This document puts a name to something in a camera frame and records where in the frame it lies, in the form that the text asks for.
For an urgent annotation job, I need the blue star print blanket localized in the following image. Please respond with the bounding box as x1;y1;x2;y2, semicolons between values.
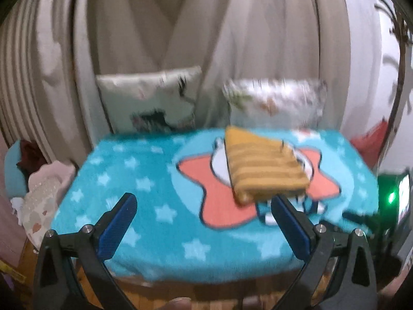
50;127;379;285

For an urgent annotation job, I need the beige curtain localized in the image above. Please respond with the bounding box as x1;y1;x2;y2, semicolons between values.
0;0;352;168

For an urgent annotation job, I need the branch wall decoration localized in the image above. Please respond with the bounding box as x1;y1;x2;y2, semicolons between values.
371;0;413;117

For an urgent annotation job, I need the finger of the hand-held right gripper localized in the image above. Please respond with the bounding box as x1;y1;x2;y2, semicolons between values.
342;210;392;233

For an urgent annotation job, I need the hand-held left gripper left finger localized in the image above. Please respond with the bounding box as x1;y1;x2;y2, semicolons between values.
32;192;139;310

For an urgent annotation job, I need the yellow box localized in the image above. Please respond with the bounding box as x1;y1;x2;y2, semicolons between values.
0;258;28;286

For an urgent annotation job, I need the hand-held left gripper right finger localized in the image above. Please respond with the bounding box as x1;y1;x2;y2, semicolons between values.
270;195;379;310

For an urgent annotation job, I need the dark red cloth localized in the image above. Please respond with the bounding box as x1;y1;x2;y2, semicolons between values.
16;139;49;175

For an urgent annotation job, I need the white floral leaf pillow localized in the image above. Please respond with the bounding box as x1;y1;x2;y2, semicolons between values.
223;77;328;130

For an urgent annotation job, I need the pink patterned cushion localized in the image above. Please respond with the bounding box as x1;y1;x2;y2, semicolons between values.
11;161;78;246

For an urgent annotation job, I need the cream pillow with dark print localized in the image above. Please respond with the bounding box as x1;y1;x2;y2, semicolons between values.
96;65;203;134

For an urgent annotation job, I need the teal cushion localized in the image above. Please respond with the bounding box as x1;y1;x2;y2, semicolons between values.
4;140;31;199

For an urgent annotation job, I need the wooden table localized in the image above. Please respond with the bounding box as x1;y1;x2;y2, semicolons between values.
21;241;326;310

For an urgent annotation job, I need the orange striped sweater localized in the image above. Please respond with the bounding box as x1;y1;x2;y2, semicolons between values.
224;125;312;205

